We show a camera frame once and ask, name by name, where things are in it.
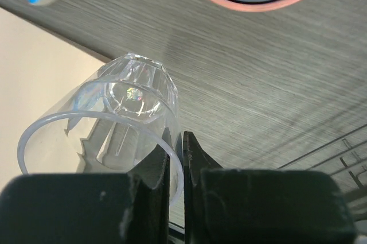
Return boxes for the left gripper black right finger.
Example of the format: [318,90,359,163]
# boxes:
[183,131,356,243]

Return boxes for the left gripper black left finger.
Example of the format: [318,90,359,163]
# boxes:
[1,146,170,243]

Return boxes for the clear plastic cup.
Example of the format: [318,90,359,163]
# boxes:
[17,53,184,205]

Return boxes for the black wire dish rack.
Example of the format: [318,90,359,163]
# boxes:
[279,125,366,220]

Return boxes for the beige wooden board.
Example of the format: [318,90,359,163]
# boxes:
[1,9,109,187]

